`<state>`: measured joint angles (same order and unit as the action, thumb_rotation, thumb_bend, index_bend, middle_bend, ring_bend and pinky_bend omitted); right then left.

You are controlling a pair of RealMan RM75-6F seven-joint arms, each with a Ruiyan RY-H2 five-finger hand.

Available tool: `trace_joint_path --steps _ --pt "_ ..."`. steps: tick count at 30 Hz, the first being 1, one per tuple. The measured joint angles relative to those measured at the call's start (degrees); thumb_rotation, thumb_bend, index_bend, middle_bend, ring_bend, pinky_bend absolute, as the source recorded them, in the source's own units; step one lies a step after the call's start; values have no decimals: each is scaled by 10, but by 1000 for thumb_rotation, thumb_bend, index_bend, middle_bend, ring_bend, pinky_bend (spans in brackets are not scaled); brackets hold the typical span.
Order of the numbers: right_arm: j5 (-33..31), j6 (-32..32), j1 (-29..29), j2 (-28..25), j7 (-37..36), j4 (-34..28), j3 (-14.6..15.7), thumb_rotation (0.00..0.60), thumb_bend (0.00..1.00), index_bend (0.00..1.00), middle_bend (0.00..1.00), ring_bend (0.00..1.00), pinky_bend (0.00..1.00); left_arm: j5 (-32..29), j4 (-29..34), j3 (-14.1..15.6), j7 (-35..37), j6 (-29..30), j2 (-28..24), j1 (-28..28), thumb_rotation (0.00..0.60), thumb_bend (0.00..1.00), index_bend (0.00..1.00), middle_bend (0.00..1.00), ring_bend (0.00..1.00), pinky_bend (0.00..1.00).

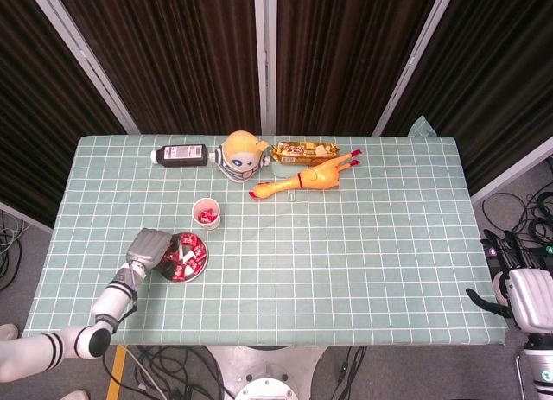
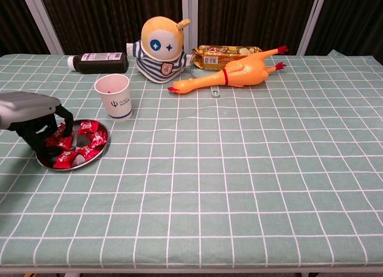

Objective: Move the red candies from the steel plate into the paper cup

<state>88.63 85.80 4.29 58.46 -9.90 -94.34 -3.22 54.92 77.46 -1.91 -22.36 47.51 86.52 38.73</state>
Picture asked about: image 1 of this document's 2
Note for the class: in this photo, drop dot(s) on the gold biscuit package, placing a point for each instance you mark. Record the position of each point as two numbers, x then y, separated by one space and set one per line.
302 151

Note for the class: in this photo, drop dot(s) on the white shoe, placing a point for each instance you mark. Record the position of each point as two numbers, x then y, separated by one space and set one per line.
75 395
8 332

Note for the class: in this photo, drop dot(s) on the red candy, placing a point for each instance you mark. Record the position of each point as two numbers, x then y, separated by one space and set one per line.
167 257
195 243
202 218
190 260
211 213
177 272
195 267
201 253
185 241

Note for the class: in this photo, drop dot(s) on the yellow floor tape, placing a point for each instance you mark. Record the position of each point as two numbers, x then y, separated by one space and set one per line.
116 387

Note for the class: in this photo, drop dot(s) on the silver robot pedestal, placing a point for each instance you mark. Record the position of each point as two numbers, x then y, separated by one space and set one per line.
276 361

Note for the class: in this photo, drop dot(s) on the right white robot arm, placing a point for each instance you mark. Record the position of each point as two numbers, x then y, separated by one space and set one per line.
540 374

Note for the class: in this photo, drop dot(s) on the metal bowl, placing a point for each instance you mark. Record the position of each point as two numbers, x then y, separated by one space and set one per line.
166 271

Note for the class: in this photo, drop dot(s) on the black box with green light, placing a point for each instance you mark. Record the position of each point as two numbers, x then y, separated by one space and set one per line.
548 255

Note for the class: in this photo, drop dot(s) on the white paper cup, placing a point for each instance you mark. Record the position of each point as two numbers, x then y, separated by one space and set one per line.
211 226

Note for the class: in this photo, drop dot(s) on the yellow rubber chicken toy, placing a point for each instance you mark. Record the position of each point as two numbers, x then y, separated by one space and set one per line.
317 175

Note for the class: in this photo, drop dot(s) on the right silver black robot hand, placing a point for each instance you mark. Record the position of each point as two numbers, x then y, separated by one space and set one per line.
533 300

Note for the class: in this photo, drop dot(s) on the dark corrugated partition panel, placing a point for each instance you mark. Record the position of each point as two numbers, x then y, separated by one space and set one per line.
173 50
34 93
345 50
497 93

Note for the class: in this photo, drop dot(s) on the dark bottle with white cap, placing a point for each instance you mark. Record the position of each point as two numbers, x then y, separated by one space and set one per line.
181 156

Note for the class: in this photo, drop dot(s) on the yellow plush doll striped shirt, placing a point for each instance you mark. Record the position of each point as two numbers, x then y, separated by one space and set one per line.
239 151

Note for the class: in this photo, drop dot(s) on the grey partition frame post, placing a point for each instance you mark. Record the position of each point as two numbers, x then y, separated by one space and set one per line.
417 50
80 50
265 50

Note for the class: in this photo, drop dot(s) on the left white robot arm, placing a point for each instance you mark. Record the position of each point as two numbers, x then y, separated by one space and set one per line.
110 298

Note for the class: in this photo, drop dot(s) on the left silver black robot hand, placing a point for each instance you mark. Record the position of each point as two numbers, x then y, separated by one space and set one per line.
147 249

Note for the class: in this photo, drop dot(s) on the grey partition base rail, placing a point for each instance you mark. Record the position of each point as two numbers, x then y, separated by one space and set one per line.
26 216
512 173

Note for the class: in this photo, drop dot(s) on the green checkered tablecloth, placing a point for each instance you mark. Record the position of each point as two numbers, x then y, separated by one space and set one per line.
302 266

